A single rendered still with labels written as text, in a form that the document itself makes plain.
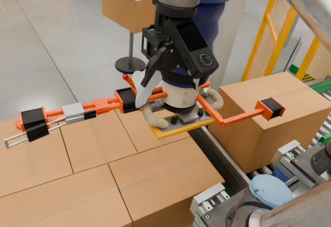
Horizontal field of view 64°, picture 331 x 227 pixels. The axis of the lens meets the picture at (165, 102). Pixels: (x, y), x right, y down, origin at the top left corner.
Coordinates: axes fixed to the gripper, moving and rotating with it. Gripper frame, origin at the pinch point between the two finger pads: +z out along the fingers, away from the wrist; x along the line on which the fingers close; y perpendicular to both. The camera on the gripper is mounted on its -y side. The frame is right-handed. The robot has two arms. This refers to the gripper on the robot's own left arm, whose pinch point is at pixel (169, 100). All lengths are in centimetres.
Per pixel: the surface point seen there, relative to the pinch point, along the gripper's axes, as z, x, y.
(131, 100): 32, -12, 38
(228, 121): 33, -40, 11
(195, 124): 45, -37, 25
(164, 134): 45, -22, 26
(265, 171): 98, -94, 9
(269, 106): 31, -62, 9
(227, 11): 44, -152, 125
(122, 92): 32, -11, 44
